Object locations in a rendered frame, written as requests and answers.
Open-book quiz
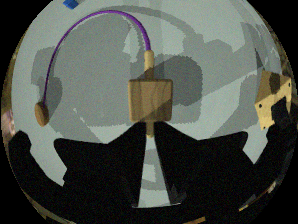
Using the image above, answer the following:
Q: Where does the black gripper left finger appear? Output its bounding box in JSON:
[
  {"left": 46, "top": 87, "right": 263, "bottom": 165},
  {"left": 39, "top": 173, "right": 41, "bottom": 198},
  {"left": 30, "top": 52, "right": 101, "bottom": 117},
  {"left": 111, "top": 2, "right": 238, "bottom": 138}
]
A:
[{"left": 53, "top": 123, "right": 148, "bottom": 206}]

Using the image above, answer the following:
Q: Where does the small blue block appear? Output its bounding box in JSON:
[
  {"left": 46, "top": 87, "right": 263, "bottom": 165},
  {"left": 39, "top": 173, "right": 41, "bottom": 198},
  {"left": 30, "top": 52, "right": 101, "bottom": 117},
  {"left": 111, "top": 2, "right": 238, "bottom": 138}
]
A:
[{"left": 64, "top": 0, "right": 78, "bottom": 10}]

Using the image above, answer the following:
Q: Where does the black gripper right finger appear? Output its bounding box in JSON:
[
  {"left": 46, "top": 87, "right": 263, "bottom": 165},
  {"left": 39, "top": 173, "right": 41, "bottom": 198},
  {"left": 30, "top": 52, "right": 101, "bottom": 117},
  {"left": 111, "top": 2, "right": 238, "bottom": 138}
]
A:
[{"left": 153, "top": 121, "right": 249, "bottom": 205}]

